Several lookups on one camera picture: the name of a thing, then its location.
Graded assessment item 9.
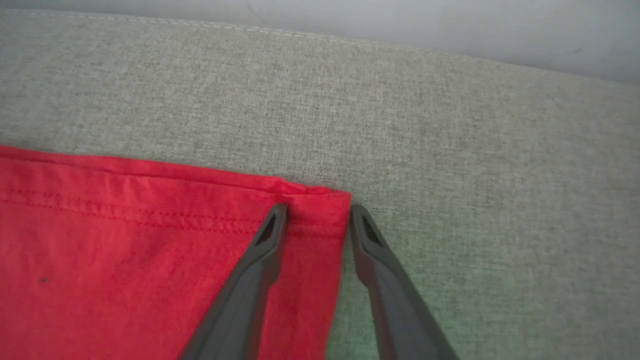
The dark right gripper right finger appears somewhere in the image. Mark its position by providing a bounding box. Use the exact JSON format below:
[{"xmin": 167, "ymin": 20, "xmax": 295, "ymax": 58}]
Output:
[{"xmin": 349, "ymin": 203, "xmax": 461, "ymax": 360}]

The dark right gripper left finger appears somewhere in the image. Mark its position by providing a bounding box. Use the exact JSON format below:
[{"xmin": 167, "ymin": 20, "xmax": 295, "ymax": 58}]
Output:
[{"xmin": 179, "ymin": 203, "xmax": 289, "ymax": 360}]

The red white-striped sports garment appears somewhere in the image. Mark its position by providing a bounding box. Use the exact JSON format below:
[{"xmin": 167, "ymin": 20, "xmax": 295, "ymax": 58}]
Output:
[{"xmin": 0, "ymin": 145, "xmax": 352, "ymax": 360}]

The grey fabric sofa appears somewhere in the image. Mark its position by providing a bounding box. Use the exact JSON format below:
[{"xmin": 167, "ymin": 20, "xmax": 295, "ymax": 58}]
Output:
[{"xmin": 0, "ymin": 9, "xmax": 640, "ymax": 360}]

